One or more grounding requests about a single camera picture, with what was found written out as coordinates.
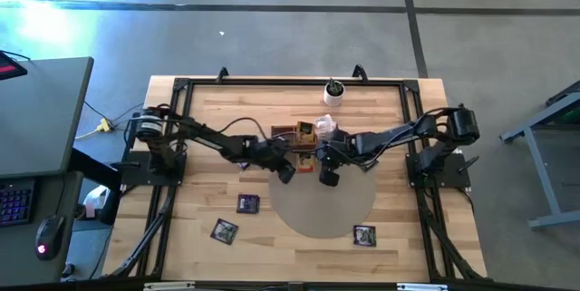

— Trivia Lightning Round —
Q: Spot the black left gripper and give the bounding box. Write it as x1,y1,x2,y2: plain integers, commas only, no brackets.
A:
247,136,300,186

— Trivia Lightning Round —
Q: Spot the wooden tea organizer box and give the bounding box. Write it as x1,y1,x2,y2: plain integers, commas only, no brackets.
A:
270,121,339,152

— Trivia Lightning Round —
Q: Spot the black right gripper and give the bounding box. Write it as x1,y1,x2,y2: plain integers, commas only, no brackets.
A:
312,128,359,189

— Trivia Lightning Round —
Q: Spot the black aluminium table frame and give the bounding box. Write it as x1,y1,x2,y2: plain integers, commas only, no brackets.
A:
101,63,489,283

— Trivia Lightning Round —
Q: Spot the white pot with green plant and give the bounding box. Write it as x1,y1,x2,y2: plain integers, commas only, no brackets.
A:
323,76,346,108

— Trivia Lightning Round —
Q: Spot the dark grey desk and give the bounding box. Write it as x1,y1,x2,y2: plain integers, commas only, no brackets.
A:
0,170,87,288

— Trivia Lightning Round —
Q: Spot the backlit computer keyboard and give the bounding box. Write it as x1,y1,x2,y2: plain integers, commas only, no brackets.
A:
0,177,36,228

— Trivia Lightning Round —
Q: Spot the grey metal rack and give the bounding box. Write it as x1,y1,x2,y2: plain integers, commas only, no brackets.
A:
499,80,580,231

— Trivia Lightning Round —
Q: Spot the black device with red light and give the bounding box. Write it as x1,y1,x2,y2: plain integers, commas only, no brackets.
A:
0,49,29,82

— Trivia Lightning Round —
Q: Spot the yellow power plug cable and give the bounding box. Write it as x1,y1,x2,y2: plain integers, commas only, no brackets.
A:
74,117,114,141

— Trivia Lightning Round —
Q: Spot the white label roll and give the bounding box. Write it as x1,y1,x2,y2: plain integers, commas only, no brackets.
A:
82,185,109,219

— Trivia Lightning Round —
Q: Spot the silver metal bracket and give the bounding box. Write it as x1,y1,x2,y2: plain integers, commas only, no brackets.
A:
143,281,196,291
396,283,450,291

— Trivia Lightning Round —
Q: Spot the round grey placemat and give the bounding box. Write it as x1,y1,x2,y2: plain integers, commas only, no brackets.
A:
267,159,377,240

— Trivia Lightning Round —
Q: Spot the white Tazo tea bag packet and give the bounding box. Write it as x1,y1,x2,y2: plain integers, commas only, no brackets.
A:
314,114,340,141

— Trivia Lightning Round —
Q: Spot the orange tea bag packet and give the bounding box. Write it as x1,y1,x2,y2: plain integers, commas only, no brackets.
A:
294,121,318,150
296,153,317,175

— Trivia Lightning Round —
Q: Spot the black computer mouse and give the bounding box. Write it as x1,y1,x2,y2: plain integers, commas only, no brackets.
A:
34,213,68,262

